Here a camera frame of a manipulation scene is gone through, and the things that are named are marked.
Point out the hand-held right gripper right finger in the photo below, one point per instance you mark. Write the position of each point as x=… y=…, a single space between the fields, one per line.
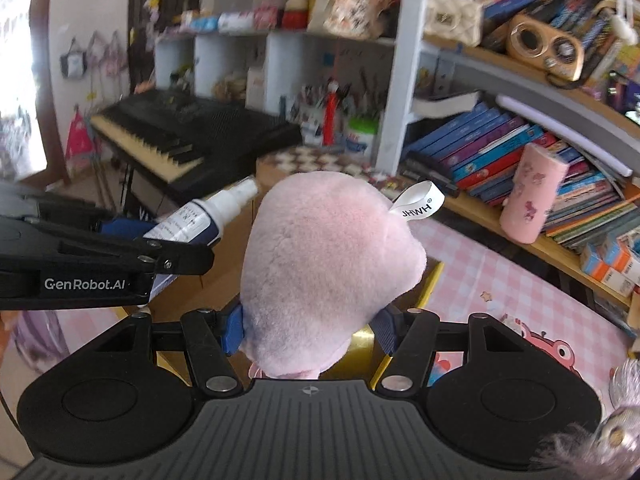
x=387 y=332

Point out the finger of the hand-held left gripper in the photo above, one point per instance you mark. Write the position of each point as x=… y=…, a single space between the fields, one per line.
x=75 y=215
x=170 y=260

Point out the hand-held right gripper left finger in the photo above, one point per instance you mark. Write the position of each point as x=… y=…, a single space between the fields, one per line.
x=233 y=332

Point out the yellow cardboard box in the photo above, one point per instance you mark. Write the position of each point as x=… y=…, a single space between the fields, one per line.
x=350 y=355

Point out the white spray bottle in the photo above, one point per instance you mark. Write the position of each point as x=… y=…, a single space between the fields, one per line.
x=212 y=209

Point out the pink plush toy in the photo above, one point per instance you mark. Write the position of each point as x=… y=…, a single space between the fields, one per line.
x=320 y=260

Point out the pink printed desktop cloth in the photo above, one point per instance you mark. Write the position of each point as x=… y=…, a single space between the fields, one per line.
x=500 y=280

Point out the purple blurry cloth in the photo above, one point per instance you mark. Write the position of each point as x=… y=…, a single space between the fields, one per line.
x=40 y=342

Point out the pink hanging dress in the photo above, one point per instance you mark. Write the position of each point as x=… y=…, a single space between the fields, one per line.
x=81 y=145

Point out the black electronic keyboard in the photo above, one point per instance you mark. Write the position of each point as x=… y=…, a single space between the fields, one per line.
x=200 y=130

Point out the white hanging bag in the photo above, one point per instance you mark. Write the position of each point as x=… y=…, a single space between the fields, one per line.
x=74 y=64

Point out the pink hanging bag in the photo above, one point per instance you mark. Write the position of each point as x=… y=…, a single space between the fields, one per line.
x=111 y=57

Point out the checkered wooden box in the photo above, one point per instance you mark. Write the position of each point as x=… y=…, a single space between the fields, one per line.
x=325 y=157

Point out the white carton red label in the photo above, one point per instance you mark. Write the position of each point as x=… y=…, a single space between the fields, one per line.
x=255 y=90

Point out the white jar blue label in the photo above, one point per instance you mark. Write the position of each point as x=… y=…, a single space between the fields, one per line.
x=362 y=140

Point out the pink cylindrical cup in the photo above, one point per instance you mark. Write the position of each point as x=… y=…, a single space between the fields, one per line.
x=530 y=195

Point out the cup of pens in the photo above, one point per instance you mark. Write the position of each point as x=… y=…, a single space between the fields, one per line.
x=312 y=120

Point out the dark wooden door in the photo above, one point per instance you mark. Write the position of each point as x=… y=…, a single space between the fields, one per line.
x=165 y=25

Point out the white side shelf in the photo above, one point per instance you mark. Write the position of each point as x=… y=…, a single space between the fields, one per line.
x=280 y=60

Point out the assorted small packets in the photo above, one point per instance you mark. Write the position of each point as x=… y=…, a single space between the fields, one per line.
x=225 y=21

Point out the purple fluffy charm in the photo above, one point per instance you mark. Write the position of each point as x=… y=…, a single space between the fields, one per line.
x=600 y=455

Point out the white bookshelf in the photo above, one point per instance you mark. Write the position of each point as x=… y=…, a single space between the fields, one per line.
x=400 y=60

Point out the red white doll jar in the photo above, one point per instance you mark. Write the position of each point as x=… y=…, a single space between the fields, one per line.
x=295 y=12

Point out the white quilted handbag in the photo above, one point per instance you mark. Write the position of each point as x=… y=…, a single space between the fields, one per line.
x=452 y=22

